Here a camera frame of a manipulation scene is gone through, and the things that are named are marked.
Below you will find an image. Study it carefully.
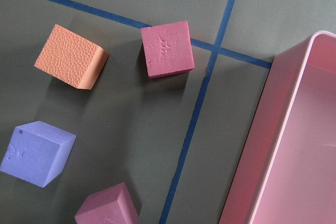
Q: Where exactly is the red dented foam block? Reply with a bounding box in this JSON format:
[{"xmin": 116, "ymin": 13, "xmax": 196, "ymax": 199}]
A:
[{"xmin": 140, "ymin": 21, "xmax": 195, "ymax": 78}]

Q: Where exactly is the orange textured foam block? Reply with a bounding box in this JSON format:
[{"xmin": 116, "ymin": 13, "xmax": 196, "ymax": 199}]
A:
[{"xmin": 34, "ymin": 24, "xmax": 109, "ymax": 90}]

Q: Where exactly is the red smooth foam block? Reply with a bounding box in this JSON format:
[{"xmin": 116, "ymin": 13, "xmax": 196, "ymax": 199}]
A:
[{"xmin": 75, "ymin": 183, "xmax": 139, "ymax": 223}]

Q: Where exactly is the purple foam block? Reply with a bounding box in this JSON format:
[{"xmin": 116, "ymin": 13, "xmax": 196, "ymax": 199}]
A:
[{"xmin": 1, "ymin": 121, "xmax": 76, "ymax": 188}]

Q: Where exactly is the pink plastic bin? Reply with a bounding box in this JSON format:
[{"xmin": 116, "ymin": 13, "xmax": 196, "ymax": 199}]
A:
[{"xmin": 219, "ymin": 30, "xmax": 335, "ymax": 223}]

